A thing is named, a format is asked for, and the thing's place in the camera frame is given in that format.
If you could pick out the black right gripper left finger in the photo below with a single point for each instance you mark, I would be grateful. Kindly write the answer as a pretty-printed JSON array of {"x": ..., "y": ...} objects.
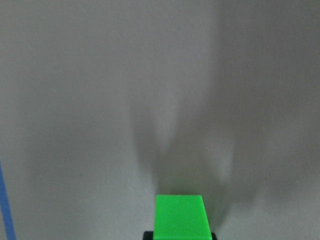
[{"x": 148, "y": 235}]

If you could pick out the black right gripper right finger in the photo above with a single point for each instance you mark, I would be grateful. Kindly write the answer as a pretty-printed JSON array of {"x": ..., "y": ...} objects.
[{"x": 213, "y": 235}]

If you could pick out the green toy block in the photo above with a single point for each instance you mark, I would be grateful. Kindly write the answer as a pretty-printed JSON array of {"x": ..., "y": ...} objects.
[{"x": 180, "y": 217}]

